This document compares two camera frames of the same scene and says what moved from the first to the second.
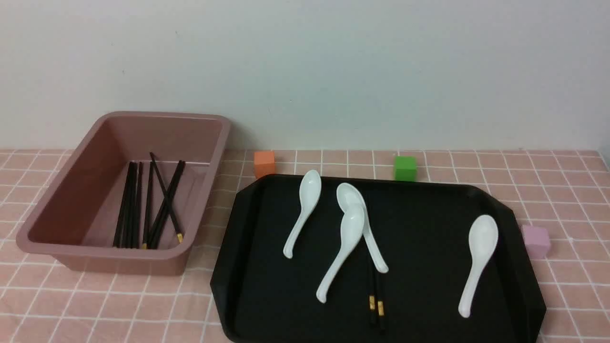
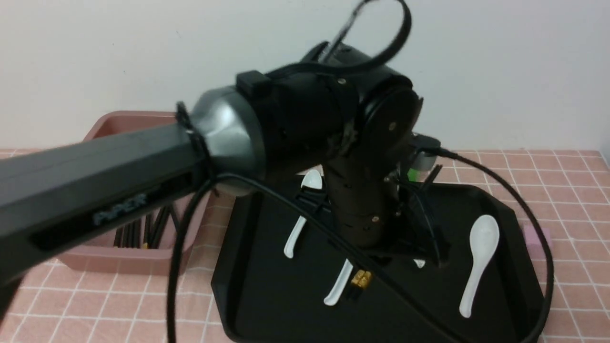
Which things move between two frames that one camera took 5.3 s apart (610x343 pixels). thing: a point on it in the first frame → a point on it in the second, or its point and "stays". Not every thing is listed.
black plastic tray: x=377 y=258 stays
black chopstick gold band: x=372 y=296 → x=355 y=283
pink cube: x=537 y=241 stays
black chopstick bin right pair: x=154 y=240 stays
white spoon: x=352 y=228 → x=331 y=300
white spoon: x=482 y=237 stays
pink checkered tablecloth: x=565 y=193 stays
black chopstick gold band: x=380 y=283 → x=364 y=282
